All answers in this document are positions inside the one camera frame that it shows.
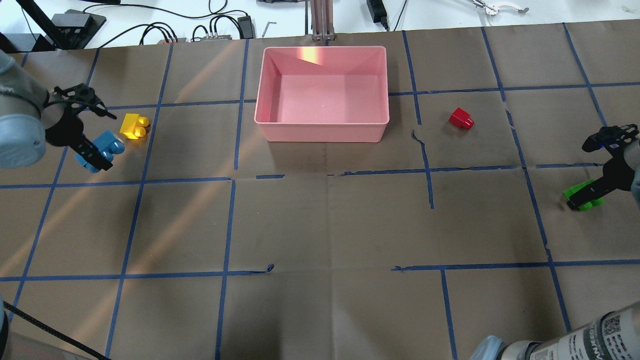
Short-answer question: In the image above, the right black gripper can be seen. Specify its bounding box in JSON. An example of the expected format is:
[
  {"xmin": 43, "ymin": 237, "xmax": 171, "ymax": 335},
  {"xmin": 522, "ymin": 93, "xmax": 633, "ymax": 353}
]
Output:
[{"xmin": 566, "ymin": 124, "xmax": 640, "ymax": 210}]

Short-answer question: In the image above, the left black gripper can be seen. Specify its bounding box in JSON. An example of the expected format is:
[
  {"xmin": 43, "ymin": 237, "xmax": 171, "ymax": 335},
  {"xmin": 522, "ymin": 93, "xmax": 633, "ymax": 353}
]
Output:
[{"xmin": 44, "ymin": 85, "xmax": 117, "ymax": 166}]

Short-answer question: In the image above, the green toy block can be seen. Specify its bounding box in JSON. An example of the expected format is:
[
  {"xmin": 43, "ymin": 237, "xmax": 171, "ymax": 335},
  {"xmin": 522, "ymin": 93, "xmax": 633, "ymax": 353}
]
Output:
[{"xmin": 563, "ymin": 179, "xmax": 605, "ymax": 211}]

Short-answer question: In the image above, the blue toy block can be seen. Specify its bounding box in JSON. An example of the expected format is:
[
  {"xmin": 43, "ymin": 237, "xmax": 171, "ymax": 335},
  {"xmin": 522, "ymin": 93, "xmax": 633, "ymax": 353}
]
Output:
[{"xmin": 74, "ymin": 130, "xmax": 126, "ymax": 174}]

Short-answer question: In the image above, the yellow toy block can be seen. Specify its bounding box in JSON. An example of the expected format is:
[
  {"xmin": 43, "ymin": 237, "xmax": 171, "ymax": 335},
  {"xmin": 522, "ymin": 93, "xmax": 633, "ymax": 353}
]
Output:
[{"xmin": 119, "ymin": 112, "xmax": 151, "ymax": 140}]

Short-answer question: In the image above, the red toy block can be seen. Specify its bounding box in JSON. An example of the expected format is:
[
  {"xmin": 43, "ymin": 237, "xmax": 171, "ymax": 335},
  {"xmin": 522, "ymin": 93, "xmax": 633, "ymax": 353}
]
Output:
[{"xmin": 448, "ymin": 107, "xmax": 474, "ymax": 130}]

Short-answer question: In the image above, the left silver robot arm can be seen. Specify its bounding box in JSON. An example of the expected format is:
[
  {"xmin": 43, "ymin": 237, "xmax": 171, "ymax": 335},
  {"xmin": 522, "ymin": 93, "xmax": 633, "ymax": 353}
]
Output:
[{"xmin": 0, "ymin": 52, "xmax": 125, "ymax": 360}]

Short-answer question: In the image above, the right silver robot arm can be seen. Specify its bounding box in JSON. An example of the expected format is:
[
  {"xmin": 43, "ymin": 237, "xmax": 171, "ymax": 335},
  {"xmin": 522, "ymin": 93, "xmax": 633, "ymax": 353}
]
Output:
[{"xmin": 471, "ymin": 124, "xmax": 640, "ymax": 360}]

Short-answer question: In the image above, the pink plastic box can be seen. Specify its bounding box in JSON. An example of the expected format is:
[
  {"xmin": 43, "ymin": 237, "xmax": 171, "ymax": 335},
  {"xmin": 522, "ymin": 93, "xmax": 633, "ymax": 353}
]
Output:
[{"xmin": 254, "ymin": 45, "xmax": 390, "ymax": 143}]

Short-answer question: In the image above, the brown paper table cover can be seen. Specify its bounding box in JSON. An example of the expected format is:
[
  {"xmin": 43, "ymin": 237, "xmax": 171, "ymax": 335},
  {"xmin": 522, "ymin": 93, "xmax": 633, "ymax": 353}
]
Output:
[{"xmin": 1, "ymin": 20, "xmax": 639, "ymax": 360}]

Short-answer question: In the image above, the reacher grabber tool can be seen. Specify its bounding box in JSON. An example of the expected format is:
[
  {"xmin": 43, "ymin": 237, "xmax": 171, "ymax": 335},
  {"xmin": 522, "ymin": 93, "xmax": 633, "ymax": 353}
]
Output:
[{"xmin": 467, "ymin": 0, "xmax": 530, "ymax": 16}]

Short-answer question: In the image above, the black power adapter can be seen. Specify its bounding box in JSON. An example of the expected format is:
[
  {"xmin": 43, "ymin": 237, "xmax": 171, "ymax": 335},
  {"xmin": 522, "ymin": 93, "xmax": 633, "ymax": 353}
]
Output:
[{"xmin": 365, "ymin": 0, "xmax": 390, "ymax": 32}]

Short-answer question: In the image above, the usb hub with cables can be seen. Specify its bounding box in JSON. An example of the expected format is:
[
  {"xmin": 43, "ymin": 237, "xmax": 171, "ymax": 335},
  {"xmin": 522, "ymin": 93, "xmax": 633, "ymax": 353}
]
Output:
[{"xmin": 190, "ymin": 14, "xmax": 238, "ymax": 43}]

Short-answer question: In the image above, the aluminium frame post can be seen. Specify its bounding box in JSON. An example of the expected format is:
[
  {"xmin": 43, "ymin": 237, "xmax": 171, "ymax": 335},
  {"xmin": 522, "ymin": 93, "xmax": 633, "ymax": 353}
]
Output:
[{"xmin": 310, "ymin": 0, "xmax": 336, "ymax": 42}]

